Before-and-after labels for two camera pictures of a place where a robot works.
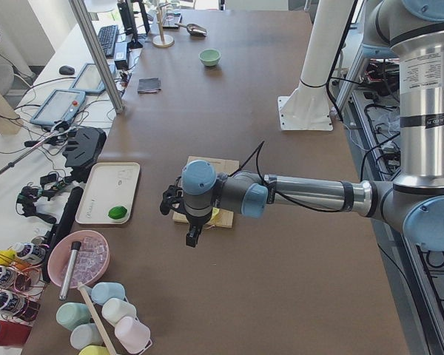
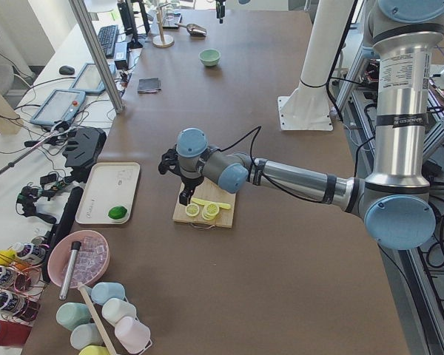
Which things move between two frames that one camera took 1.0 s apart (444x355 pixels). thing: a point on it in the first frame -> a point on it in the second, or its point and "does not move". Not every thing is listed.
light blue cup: (103, 291) does not move
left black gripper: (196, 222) -> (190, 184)
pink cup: (134, 336) does not move
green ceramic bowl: (209, 57) does not move
